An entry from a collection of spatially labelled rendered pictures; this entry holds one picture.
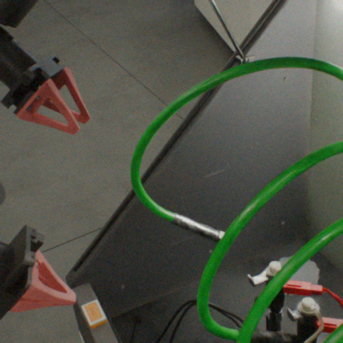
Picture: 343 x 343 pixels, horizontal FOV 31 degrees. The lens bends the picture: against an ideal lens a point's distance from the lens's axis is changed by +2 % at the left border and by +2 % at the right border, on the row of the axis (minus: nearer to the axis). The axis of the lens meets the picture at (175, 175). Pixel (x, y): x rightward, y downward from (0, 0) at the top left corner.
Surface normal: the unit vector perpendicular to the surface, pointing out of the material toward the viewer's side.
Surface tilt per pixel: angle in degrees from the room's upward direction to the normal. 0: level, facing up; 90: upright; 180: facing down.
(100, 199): 0
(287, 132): 90
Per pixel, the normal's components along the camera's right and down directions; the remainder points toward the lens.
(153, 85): -0.09, -0.81
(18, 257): -0.76, -0.45
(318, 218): -0.90, 0.32
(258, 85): 0.42, 0.50
